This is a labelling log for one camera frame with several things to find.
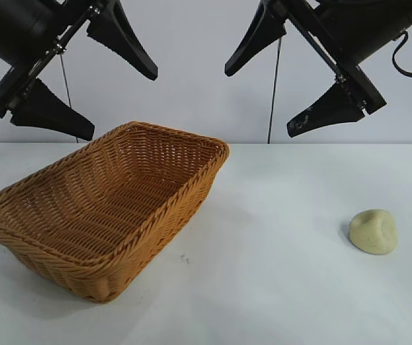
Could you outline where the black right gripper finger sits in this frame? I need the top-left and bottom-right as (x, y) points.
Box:
(224, 0), (287, 77)
(286, 81), (367, 139)

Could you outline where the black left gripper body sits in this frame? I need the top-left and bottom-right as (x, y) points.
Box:
(0, 0), (119, 119)

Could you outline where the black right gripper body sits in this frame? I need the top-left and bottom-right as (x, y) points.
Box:
(280, 0), (412, 116)

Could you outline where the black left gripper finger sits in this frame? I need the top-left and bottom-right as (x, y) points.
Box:
(85, 0), (159, 81)
(9, 77), (96, 142)

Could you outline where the brown woven wicker basket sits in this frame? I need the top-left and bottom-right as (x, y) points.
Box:
(0, 120), (231, 305)

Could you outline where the pale yellow egg yolk pastry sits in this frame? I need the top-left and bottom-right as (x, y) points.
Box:
(348, 208), (399, 256)

